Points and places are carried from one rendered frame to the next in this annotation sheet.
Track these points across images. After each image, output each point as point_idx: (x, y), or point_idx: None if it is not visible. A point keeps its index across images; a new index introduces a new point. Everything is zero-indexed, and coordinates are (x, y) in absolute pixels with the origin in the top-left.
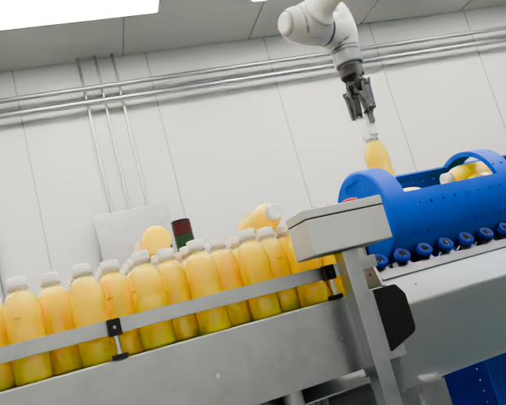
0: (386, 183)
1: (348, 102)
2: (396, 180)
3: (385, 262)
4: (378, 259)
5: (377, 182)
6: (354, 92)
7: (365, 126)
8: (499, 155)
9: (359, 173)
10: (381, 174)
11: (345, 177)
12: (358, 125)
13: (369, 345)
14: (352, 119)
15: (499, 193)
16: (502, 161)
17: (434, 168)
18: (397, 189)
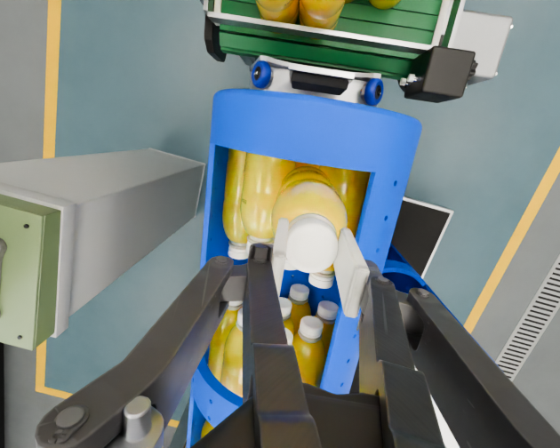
0: (215, 111)
1: (480, 397)
2: (213, 141)
3: (252, 76)
4: (258, 71)
5: (220, 92)
6: (331, 404)
7: (341, 277)
8: (196, 403)
9: (274, 92)
10: (228, 122)
11: (354, 106)
12: (356, 252)
13: None
14: (413, 291)
15: None
16: (193, 385)
17: (322, 388)
18: (211, 129)
